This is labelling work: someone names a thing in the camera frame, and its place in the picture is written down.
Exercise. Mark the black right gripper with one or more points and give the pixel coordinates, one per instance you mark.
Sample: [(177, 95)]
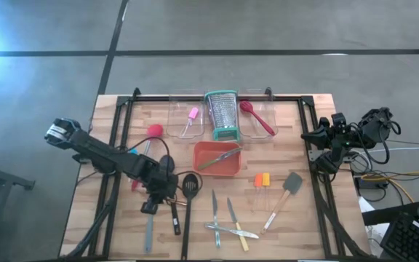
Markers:
[(337, 134)]

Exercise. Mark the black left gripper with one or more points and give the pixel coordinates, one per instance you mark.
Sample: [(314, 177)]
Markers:
[(162, 183)]

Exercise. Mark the black slotted spoon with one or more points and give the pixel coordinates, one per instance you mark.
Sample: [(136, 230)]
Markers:
[(190, 183)]

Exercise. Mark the black solid nylon spoon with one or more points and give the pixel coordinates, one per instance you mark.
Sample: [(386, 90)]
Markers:
[(175, 222)]

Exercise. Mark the blue silicone brush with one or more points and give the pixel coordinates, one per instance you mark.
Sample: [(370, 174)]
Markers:
[(133, 151)]

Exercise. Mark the grey silicone spoon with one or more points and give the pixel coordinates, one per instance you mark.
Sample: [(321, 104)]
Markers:
[(149, 233)]

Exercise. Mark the red ladle steel shaft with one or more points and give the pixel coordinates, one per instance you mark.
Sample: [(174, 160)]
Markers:
[(155, 130)]

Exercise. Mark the teal patterned knife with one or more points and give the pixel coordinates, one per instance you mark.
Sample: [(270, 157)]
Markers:
[(215, 222)]

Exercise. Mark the yellow silicone brush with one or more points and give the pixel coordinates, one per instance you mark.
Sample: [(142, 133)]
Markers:
[(266, 179)]

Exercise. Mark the pink silicone brush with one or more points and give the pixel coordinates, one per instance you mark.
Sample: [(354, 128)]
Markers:
[(193, 113)]

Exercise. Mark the metal tongs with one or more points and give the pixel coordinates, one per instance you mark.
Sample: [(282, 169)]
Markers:
[(231, 230)]

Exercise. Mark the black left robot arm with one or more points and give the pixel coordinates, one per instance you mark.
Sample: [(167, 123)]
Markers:
[(96, 147)]

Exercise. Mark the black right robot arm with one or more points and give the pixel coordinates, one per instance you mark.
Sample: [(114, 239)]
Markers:
[(373, 125)]

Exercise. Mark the clear plastic bin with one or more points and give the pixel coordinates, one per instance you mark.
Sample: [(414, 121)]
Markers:
[(247, 127), (175, 123)]

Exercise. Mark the orange plastic bin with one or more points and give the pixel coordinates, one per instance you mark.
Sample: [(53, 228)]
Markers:
[(227, 169)]

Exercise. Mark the black power box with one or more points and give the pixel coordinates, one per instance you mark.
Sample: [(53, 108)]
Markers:
[(366, 183)]

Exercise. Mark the red silicone spoon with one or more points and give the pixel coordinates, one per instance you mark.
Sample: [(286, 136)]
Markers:
[(246, 106)]

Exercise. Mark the white paper sheet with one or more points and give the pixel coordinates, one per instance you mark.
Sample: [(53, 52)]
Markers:
[(366, 207)]

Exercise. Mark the steel box grater teal trim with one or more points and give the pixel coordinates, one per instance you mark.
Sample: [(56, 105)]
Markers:
[(222, 113)]

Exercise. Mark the black desk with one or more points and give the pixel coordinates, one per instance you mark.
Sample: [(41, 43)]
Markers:
[(387, 216)]

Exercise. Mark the black keyboard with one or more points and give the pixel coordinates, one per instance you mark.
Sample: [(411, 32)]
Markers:
[(406, 240)]

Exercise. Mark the black metal stand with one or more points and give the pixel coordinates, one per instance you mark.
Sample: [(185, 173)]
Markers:
[(2, 176)]

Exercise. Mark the grey metal bracket plate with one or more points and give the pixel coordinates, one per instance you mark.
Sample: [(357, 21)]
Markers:
[(313, 155)]

